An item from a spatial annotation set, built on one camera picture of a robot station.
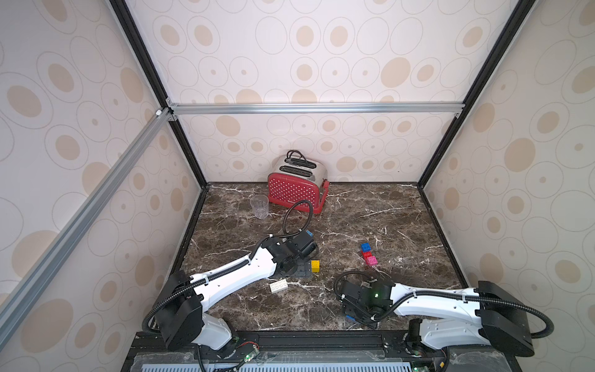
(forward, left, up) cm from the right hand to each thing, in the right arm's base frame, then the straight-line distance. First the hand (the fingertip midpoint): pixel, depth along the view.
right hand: (352, 315), depth 80 cm
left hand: (+10, +17, +11) cm, 23 cm away
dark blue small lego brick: (+25, -7, +4) cm, 26 cm away
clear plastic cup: (+45, +40, +4) cm, 60 cm away
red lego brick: (+23, -7, +2) cm, 24 cm away
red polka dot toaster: (+47, +23, +20) cm, 56 cm away
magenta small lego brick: (+19, -9, +3) cm, 22 cm away
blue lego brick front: (-3, +2, +9) cm, 10 cm away
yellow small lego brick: (+16, +13, +4) cm, 21 cm away
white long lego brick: (+8, +27, +2) cm, 28 cm away
